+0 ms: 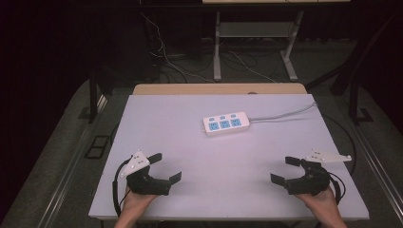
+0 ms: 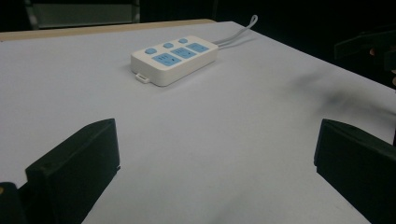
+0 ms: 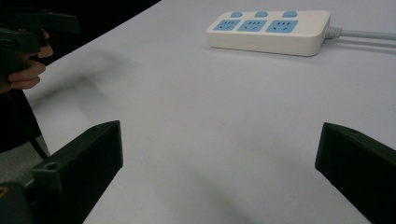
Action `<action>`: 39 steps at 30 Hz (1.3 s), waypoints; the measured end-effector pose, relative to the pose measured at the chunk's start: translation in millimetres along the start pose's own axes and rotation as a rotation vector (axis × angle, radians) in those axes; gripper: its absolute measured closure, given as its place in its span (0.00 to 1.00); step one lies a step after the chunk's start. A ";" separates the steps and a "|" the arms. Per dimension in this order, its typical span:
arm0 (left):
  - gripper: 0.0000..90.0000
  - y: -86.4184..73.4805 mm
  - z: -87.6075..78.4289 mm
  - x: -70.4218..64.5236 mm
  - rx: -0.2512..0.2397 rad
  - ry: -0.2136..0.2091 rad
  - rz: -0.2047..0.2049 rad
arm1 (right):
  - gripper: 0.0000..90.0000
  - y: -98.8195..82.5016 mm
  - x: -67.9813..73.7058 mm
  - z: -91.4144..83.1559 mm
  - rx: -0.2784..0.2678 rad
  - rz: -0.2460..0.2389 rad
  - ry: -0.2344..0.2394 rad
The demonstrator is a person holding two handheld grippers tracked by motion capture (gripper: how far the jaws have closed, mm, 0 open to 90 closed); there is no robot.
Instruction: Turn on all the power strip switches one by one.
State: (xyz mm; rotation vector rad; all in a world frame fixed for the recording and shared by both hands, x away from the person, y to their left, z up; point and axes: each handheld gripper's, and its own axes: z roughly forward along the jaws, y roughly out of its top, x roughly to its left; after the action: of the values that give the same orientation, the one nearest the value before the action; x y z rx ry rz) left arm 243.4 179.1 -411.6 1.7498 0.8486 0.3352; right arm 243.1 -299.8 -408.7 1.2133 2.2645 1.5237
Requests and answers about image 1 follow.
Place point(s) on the person's right hand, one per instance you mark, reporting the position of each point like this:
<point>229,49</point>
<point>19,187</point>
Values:
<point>323,202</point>

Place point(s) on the wooden table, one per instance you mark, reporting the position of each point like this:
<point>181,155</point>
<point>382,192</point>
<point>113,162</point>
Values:
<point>218,89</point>

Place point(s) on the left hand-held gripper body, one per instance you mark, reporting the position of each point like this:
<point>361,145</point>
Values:
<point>146,185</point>

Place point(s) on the white power strip blue sockets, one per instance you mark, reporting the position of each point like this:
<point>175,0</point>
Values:
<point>225,124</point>

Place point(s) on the black metal stand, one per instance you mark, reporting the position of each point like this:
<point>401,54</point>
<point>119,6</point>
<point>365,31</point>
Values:
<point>92,98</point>
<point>356,101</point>

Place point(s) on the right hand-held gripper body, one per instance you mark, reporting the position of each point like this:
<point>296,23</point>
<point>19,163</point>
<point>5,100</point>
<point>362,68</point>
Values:
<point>312,183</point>

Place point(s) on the grey metal table frame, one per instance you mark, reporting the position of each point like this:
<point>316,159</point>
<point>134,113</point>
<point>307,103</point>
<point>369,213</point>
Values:
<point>253,30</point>

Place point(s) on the black rectangular floor frame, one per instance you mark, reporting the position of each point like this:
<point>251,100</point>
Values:
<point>97,146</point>

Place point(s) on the person's left hand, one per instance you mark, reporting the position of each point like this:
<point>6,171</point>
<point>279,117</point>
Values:
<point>136,202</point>

